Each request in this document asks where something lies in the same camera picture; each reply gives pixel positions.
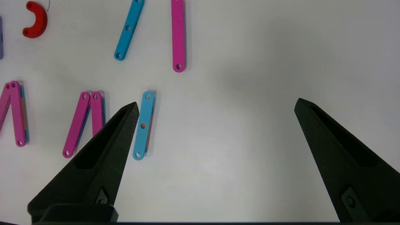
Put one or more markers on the short purple flat bar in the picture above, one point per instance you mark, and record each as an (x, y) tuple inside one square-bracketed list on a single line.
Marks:
[(1, 37)]

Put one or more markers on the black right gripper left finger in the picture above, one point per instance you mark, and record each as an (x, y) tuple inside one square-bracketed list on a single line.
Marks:
[(100, 156)]

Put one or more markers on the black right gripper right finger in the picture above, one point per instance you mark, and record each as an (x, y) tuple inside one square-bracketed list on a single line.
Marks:
[(350, 168)]

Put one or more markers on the small red arc piece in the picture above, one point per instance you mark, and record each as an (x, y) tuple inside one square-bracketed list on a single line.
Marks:
[(42, 18)]

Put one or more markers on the blue bar with orange hole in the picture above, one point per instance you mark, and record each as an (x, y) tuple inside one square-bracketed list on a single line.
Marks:
[(141, 140)]

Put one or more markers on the pink bar with holes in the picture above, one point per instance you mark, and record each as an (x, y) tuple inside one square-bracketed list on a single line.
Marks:
[(178, 37), (3, 103), (76, 125), (97, 115), (17, 115)]

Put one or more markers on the short blue flat bar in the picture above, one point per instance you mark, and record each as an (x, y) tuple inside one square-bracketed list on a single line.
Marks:
[(125, 40)]

